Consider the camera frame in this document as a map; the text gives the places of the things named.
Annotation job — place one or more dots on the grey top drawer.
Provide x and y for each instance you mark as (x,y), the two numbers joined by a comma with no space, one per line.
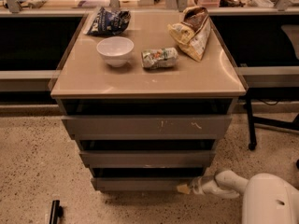
(148,127)

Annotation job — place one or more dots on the black table leg frame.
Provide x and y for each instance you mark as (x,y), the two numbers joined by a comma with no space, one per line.
(277,94)

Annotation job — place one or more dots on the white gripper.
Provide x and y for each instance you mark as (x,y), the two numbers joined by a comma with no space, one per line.
(200,184)

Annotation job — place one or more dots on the grey bottom drawer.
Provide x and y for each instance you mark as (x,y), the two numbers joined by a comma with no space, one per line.
(143,179)

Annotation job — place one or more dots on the grey drawer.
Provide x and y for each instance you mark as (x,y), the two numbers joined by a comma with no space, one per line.
(147,159)
(143,179)
(148,127)

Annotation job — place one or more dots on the black caster leg bottom left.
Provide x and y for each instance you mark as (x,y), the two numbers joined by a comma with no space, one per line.
(56,212)

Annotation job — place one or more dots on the blue chip bag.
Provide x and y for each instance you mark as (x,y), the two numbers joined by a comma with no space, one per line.
(104,23)

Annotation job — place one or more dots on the grey middle drawer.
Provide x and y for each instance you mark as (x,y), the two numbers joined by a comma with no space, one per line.
(147,159)

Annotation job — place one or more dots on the yellow brown chip bag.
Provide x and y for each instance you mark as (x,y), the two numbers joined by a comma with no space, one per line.
(192,33)

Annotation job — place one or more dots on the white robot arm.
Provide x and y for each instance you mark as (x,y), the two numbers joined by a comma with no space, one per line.
(267,199)

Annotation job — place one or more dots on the white ceramic bowl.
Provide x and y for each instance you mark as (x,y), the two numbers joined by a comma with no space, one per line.
(116,51)

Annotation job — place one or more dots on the crumpled green white packet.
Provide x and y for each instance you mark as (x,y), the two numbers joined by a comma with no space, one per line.
(159,58)

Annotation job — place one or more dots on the grey drawer cabinet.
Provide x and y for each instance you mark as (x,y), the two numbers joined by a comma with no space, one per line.
(87,86)

